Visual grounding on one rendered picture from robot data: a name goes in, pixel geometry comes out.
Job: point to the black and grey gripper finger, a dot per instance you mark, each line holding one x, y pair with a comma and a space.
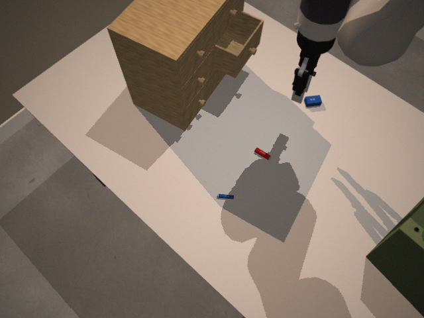
310, 76
301, 77

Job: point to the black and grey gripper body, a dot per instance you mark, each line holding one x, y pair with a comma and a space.
311, 48

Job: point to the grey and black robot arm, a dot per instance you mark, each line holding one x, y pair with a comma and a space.
369, 32

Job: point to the brown wooden chest of drawers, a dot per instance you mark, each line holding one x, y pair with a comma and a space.
149, 37

